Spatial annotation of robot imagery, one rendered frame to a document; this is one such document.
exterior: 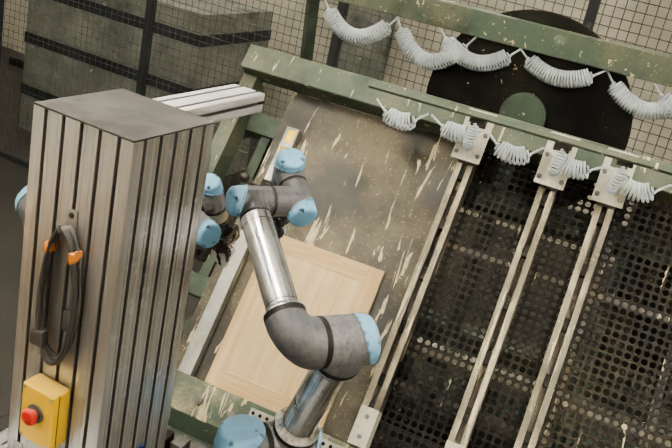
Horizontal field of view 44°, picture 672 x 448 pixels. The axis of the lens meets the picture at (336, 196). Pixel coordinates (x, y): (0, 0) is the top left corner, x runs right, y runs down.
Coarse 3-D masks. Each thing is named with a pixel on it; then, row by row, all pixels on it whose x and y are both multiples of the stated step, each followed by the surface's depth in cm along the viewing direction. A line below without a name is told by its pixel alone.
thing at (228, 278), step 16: (288, 128) 305; (288, 144) 303; (272, 160) 302; (240, 240) 294; (240, 256) 292; (224, 272) 292; (240, 272) 294; (224, 288) 290; (208, 304) 289; (224, 304) 290; (208, 320) 287; (208, 336) 286; (192, 352) 284; (192, 368) 282
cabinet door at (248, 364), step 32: (288, 256) 291; (320, 256) 289; (256, 288) 290; (320, 288) 285; (352, 288) 283; (256, 320) 286; (224, 352) 284; (256, 352) 282; (224, 384) 280; (256, 384) 278; (288, 384) 276
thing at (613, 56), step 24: (312, 0) 343; (336, 0) 336; (360, 0) 332; (384, 0) 328; (408, 0) 324; (432, 0) 321; (312, 24) 348; (432, 24) 323; (456, 24) 320; (480, 24) 316; (504, 24) 313; (528, 24) 309; (312, 48) 354; (528, 48) 312; (552, 48) 308; (576, 48) 305; (600, 48) 302; (624, 48) 299; (624, 72) 301; (648, 72) 298
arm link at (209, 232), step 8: (200, 216) 226; (208, 216) 229; (200, 224) 224; (208, 224) 223; (216, 224) 225; (200, 232) 222; (208, 232) 223; (216, 232) 225; (200, 240) 223; (208, 240) 224; (216, 240) 226
